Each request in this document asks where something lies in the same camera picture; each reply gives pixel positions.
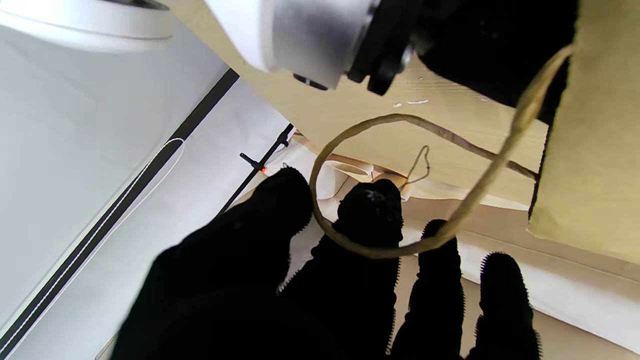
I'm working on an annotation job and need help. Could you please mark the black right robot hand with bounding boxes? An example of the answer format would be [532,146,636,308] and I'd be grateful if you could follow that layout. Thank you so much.
[417,0,581,110]

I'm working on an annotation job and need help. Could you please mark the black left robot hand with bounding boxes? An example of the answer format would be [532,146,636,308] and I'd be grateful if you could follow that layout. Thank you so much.
[110,167,542,360]

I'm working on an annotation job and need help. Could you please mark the brown paper bag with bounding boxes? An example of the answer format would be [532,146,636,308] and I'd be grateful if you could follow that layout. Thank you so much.
[309,0,640,266]

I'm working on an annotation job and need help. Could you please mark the thin black stand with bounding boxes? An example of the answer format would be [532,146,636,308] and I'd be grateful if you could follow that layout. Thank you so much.
[217,122,296,216]

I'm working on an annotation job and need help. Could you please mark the black upright pole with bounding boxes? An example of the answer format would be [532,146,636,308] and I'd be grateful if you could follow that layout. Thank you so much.
[0,67,241,358]

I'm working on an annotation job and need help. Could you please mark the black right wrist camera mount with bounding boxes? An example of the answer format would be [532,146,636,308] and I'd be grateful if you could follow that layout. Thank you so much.
[347,0,426,97]

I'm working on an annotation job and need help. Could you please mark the thin white cable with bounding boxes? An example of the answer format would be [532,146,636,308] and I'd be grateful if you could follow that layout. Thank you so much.
[0,137,186,346]

